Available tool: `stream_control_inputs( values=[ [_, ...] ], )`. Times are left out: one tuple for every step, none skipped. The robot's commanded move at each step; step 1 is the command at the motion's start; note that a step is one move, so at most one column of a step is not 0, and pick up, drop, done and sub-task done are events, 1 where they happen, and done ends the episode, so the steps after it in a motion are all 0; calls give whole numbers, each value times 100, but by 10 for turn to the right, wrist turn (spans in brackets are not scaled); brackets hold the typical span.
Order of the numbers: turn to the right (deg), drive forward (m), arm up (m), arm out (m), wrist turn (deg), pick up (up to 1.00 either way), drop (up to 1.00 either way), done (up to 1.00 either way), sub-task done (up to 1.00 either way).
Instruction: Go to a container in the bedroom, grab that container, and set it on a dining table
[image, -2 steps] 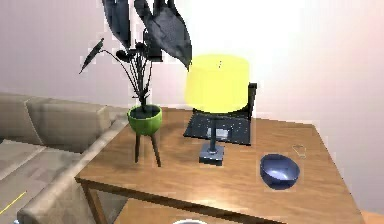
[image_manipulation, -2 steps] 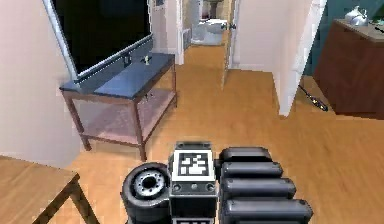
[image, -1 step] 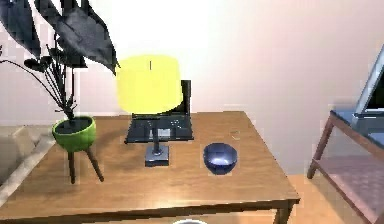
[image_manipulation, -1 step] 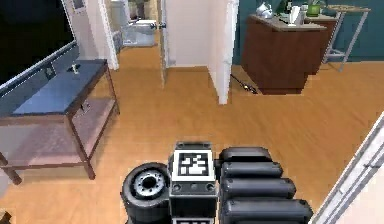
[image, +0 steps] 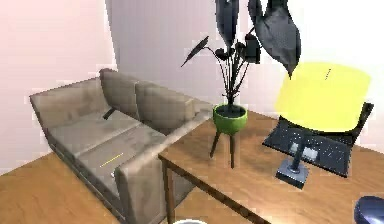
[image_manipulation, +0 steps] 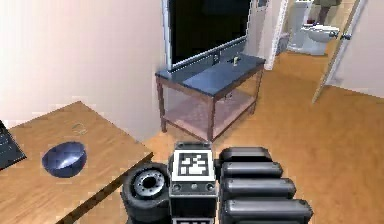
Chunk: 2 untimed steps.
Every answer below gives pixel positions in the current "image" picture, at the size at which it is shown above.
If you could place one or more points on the dark plant in green pot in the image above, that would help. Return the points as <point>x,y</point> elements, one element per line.
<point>230,116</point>

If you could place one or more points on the black remote control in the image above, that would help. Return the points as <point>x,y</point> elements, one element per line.
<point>109,113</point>

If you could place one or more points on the yellow pencil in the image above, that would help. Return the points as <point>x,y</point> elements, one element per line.
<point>111,160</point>

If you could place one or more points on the beige sofa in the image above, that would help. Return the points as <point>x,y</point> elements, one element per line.
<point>100,140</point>

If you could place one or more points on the brown wooden table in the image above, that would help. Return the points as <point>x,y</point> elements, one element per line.
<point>266,186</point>

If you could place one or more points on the white round object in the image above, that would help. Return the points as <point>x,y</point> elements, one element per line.
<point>190,222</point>

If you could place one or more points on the yellow shade table lamp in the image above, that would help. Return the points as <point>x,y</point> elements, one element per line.
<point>320,96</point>

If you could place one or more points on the black laptop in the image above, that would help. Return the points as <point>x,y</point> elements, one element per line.
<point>320,146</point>

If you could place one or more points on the dark blue round object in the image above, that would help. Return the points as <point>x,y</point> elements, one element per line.
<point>370,210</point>

